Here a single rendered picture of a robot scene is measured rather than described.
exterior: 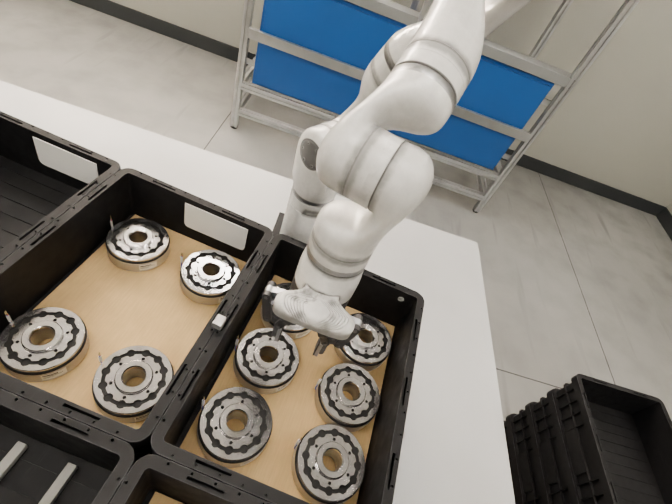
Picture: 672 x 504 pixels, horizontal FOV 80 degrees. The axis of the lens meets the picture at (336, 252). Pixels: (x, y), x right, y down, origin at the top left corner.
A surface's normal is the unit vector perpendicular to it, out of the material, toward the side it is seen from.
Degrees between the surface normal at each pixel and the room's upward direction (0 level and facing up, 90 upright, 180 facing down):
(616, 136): 90
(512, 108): 90
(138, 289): 0
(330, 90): 90
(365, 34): 90
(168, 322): 0
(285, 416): 0
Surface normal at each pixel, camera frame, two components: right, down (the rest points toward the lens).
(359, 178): -0.39, 0.46
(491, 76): -0.15, 0.70
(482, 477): 0.29, -0.65
